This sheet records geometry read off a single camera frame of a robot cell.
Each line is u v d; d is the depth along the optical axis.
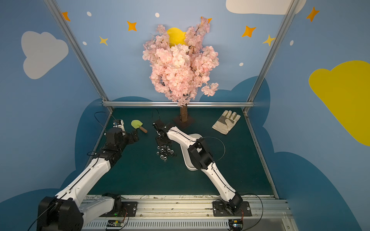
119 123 0.73
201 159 0.63
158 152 0.96
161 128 0.78
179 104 0.93
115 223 0.72
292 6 0.69
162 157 0.93
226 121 1.14
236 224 0.72
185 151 0.91
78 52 0.85
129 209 0.74
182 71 0.63
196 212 0.74
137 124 1.11
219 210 0.74
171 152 0.96
